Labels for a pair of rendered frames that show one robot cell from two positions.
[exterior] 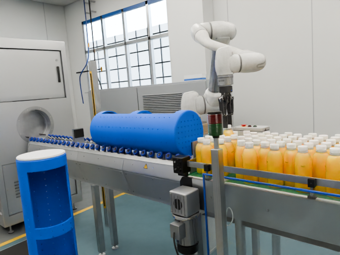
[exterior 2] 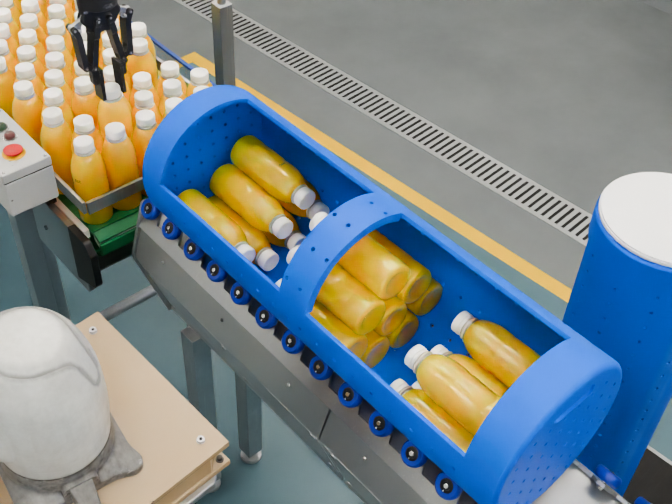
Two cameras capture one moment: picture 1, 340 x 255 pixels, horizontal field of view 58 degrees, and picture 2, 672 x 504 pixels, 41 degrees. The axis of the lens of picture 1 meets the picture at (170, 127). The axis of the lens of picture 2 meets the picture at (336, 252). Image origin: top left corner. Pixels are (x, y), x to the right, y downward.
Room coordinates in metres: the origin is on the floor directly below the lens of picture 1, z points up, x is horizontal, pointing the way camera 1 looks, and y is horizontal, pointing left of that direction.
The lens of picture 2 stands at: (3.21, 0.23, 2.18)
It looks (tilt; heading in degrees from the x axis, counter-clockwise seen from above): 44 degrees down; 183
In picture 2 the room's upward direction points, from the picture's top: 3 degrees clockwise
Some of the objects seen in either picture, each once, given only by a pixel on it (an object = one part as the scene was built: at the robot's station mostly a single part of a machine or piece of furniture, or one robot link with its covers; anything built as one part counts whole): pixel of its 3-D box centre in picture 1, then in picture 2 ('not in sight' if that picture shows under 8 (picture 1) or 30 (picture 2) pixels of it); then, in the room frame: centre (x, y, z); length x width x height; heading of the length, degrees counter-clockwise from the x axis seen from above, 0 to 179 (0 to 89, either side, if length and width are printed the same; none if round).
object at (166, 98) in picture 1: (153, 135); not in sight; (4.32, 0.25, 0.72); 2.15 x 0.54 x 1.45; 51
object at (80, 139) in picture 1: (78, 136); not in sight; (2.71, 0.82, 1.00); 0.10 x 0.04 x 0.15; 137
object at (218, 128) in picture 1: (215, 129); not in sight; (1.28, -0.19, 1.18); 0.06 x 0.06 x 0.05
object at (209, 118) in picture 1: (214, 118); not in sight; (1.28, -0.19, 1.23); 0.06 x 0.06 x 0.04
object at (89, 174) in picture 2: not in sight; (90, 182); (1.84, -0.36, 0.99); 0.07 x 0.07 x 0.18
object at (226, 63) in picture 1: (226, 60); not in sight; (1.73, -0.34, 1.50); 0.13 x 0.11 x 0.16; 99
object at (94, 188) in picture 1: (98, 220); not in sight; (2.47, 0.66, 0.31); 0.06 x 0.06 x 0.63; 47
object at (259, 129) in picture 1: (251, 134); (6, 160); (1.88, -0.50, 1.05); 0.20 x 0.10 x 0.10; 47
